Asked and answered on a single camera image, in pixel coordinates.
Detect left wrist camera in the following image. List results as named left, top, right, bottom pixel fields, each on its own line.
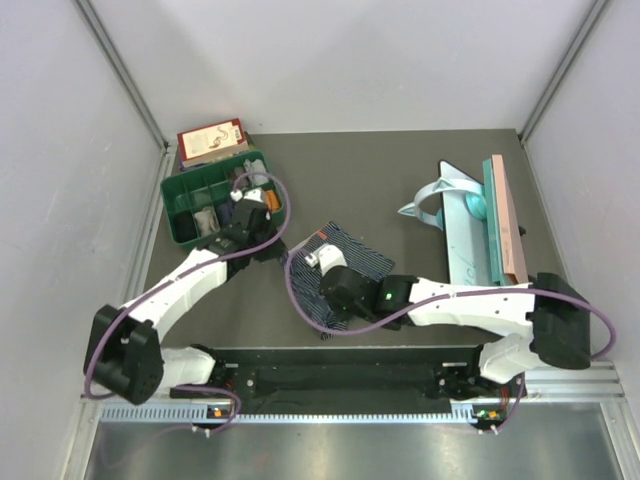
left=230, top=188, right=266, bottom=203

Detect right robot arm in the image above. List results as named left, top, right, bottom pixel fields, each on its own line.
left=319, top=266, right=591, bottom=396

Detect grey rolled sock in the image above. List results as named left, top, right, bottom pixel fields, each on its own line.
left=243, top=159, right=269, bottom=186

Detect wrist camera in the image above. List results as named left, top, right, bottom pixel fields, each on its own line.
left=230, top=188, right=266, bottom=203
left=304, top=244, right=347, bottom=276

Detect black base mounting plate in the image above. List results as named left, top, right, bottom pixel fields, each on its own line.
left=169, top=349, right=531, bottom=404

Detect red and cream book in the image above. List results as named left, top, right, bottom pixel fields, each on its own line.
left=177, top=118, right=250, bottom=170

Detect white slotted cable duct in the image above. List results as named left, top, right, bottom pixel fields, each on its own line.
left=99, top=402, right=501, bottom=425

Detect beige rolled sock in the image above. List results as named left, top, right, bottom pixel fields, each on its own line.
left=193, top=207, right=220, bottom=236

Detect orange rolled sock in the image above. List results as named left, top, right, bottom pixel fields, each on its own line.
left=266, top=190, right=281, bottom=212

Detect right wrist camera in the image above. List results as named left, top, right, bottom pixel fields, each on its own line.
left=304, top=244, right=347, bottom=276

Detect teal and pink book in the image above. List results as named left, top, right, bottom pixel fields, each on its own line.
left=483, top=154, right=528, bottom=286

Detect brown rolled sock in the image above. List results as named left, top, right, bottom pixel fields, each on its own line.
left=228, top=167, right=249, bottom=189

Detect green compartment tray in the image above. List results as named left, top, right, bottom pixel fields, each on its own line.
left=160, top=150, right=286, bottom=250

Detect navy rolled sock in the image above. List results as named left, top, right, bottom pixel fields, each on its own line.
left=214, top=201, right=234, bottom=226

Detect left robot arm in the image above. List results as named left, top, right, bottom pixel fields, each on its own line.
left=83, top=198, right=284, bottom=405

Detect black underwear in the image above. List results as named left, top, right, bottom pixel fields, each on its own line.
left=172, top=211, right=198, bottom=244

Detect light blue tablet board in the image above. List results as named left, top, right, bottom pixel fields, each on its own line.
left=439, top=159, right=507, bottom=287

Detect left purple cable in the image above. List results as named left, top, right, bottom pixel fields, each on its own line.
left=82, top=172, right=292, bottom=436

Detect striped blue boxer shorts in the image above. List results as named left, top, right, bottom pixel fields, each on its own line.
left=281, top=221, right=395, bottom=339

